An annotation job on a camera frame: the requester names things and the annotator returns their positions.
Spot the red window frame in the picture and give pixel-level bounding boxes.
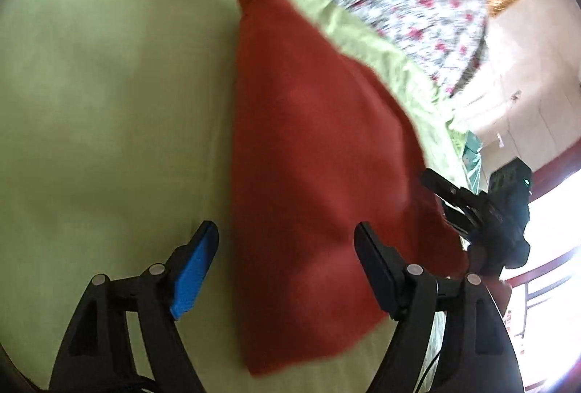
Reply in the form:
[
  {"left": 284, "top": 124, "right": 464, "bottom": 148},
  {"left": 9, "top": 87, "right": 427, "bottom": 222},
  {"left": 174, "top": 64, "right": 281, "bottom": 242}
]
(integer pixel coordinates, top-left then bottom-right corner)
[{"left": 501, "top": 244, "right": 581, "bottom": 341}]

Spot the orange knit sweater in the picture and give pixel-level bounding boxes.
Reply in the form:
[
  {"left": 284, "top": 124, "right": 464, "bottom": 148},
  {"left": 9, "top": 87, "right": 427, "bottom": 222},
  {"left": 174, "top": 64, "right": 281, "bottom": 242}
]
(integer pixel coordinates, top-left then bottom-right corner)
[{"left": 231, "top": 0, "right": 471, "bottom": 378}]

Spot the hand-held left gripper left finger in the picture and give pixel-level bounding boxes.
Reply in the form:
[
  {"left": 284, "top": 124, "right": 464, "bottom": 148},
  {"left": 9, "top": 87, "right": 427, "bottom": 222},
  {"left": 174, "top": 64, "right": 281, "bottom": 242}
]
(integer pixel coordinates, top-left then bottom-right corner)
[{"left": 49, "top": 220, "right": 220, "bottom": 393}]

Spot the green bed sheet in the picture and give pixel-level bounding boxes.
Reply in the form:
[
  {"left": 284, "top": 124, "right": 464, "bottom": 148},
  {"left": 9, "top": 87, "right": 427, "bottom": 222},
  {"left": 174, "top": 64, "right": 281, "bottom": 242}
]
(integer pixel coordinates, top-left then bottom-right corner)
[{"left": 0, "top": 0, "right": 468, "bottom": 393}]

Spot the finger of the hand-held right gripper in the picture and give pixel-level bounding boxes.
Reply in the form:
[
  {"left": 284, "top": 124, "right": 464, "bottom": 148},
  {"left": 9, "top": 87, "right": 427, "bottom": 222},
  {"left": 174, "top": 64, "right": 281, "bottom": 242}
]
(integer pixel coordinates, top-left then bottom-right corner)
[
  {"left": 420, "top": 168, "right": 483, "bottom": 205},
  {"left": 442, "top": 201, "right": 482, "bottom": 237}
]

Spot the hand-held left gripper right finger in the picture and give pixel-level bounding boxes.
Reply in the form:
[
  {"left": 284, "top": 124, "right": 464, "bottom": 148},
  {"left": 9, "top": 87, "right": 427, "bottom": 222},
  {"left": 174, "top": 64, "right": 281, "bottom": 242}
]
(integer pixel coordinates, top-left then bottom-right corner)
[{"left": 354, "top": 221, "right": 525, "bottom": 393}]

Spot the teal cloth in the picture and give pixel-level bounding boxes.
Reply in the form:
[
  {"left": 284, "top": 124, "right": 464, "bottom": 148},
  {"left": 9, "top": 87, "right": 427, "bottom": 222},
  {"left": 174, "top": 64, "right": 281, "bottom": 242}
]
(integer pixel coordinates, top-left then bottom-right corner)
[{"left": 458, "top": 130, "right": 485, "bottom": 195}]

